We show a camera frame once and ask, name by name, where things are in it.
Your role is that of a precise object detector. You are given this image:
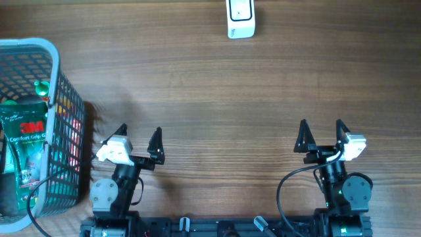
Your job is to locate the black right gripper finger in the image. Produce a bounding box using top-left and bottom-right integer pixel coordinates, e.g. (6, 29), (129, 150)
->
(293, 119), (316, 153)
(336, 119), (350, 144)

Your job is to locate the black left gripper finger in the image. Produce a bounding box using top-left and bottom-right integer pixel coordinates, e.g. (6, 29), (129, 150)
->
(102, 123), (128, 145)
(147, 127), (165, 165)

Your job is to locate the red sauce bottle green cap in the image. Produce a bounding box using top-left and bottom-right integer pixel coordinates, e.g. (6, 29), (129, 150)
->
(34, 81), (50, 102)

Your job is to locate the green 3M gloves packet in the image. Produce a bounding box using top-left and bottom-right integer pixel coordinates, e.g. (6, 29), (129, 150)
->
(1, 101), (48, 211)

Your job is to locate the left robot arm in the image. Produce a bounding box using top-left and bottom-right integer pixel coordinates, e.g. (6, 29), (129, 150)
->
(80, 124), (165, 237)

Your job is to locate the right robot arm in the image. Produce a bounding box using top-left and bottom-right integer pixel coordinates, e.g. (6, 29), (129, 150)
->
(293, 119), (373, 237)

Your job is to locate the white barcode scanner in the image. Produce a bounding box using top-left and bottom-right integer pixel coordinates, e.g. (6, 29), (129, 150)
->
(226, 0), (256, 40)

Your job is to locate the grey plastic mesh basket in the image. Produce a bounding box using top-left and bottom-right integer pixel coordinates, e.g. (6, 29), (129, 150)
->
(1, 38), (86, 218)

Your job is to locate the black right camera cable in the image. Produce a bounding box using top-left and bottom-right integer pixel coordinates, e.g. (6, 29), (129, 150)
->
(276, 149), (345, 237)

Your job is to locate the black camera cable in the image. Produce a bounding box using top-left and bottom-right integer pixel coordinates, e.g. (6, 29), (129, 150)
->
(276, 149), (345, 237)
(26, 154), (98, 237)

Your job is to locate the black left camera cable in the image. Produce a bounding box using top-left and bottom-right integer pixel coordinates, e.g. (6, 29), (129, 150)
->
(26, 154), (98, 237)

